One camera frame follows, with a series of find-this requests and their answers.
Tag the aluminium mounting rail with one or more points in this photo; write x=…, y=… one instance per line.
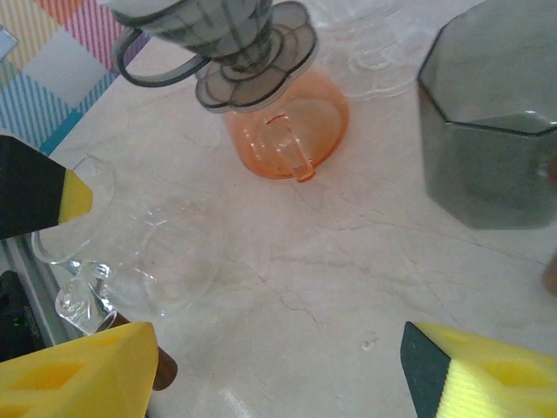
x=22, y=261

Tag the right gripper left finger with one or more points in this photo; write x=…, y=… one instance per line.
x=65, y=383

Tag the grey glass cup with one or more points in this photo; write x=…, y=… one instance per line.
x=370, y=65

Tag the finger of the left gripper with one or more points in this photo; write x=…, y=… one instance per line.
x=35, y=191

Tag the grey translucent dripper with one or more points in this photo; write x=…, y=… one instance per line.
x=243, y=39

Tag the orange glass server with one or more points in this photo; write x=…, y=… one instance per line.
x=304, y=130

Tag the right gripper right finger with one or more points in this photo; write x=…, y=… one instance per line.
x=500, y=379

